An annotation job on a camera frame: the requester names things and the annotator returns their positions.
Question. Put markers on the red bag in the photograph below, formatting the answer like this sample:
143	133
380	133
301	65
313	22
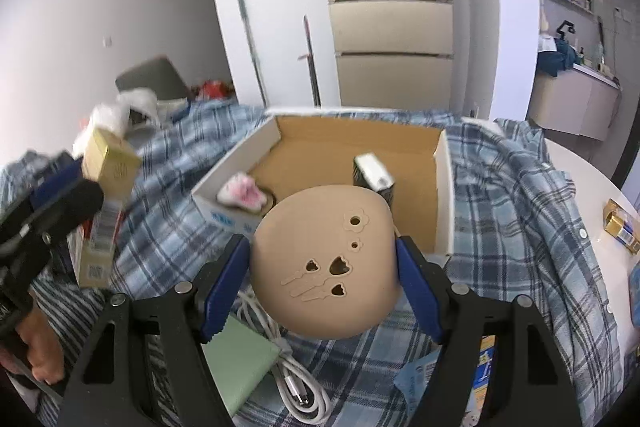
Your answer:
212	89

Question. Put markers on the cardboard box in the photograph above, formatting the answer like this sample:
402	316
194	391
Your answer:
320	157

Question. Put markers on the person's left hand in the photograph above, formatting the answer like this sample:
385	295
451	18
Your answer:
42	347

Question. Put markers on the gold packet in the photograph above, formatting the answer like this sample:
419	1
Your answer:
620	222

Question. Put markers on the white plastic bag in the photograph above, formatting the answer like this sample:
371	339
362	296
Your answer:
117	109

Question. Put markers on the white barcode carton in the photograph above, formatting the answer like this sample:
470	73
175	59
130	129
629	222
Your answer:
100	247

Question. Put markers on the green notebook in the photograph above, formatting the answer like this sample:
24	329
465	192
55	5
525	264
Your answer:
245	362

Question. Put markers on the beige vanity cabinet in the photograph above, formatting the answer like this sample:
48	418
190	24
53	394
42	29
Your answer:
575	102

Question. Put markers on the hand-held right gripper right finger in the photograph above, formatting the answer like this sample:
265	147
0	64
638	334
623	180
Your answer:
418	292

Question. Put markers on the gold carton box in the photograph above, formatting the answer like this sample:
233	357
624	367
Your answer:
111	162

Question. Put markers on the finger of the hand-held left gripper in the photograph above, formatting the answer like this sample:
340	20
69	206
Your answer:
65	199

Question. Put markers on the black white small carton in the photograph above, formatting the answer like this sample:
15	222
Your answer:
374	174

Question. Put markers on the teal cloth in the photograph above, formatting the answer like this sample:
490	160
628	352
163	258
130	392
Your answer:
555	59

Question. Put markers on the pink white plush toy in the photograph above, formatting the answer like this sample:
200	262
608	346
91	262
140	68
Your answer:
240	193

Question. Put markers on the beige refrigerator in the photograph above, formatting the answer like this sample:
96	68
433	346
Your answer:
390	22

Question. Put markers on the beige foam clog shoe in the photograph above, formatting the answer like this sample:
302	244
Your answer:
325	262

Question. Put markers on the blue plaid shirt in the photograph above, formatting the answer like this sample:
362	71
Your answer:
510	217

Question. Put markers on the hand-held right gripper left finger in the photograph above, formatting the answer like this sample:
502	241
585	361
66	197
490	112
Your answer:
226	291

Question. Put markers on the grey chair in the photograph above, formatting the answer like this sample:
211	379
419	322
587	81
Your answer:
150	77

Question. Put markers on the yellow blue packet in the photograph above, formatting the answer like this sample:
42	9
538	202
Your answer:
484	367

